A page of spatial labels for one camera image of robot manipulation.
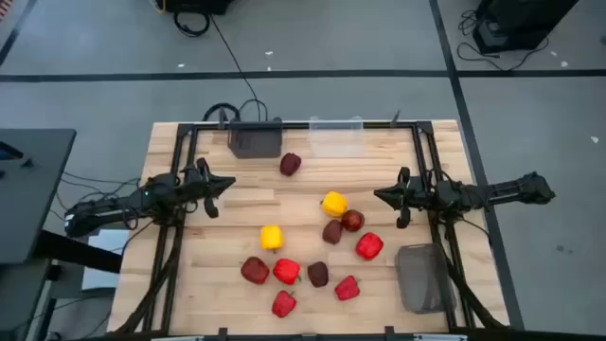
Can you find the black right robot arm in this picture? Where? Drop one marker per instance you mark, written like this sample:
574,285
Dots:
511,192

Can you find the yellow bell pepper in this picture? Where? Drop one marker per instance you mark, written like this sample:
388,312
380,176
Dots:
272,237
334,203

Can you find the dark grey desk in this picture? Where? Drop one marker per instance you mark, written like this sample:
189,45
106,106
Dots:
33,208

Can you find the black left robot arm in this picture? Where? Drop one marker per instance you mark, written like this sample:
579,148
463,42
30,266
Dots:
109,213

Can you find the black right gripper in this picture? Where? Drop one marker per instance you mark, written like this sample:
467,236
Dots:
419,194

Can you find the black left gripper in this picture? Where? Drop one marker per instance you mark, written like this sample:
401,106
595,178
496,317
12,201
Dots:
194,184

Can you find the black support beam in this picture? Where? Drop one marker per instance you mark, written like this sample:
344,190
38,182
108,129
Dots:
80,251

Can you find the dark plastic basket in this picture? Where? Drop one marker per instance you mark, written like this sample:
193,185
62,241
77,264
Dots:
255,142

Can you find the shiny red apple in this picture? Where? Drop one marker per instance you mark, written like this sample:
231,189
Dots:
352,220

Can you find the white flat panel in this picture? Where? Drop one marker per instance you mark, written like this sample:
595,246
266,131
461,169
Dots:
101,279

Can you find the dark red apple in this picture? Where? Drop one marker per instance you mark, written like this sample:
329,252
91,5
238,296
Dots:
290,164
254,270

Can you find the black computer tower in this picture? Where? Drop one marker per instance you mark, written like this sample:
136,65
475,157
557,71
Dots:
521,19

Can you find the clear plastic basket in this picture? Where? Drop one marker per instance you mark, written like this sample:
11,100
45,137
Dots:
336,139

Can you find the red bell pepper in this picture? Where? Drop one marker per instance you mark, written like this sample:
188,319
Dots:
347,288
283,303
369,245
286,271

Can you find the grey mesh basket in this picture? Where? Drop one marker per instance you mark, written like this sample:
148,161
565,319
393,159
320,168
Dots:
423,279

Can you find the black equipment case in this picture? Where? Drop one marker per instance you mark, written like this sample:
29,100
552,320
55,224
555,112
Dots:
199,5

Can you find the black aluminium rig frame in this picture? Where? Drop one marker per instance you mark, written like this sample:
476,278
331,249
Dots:
296,125

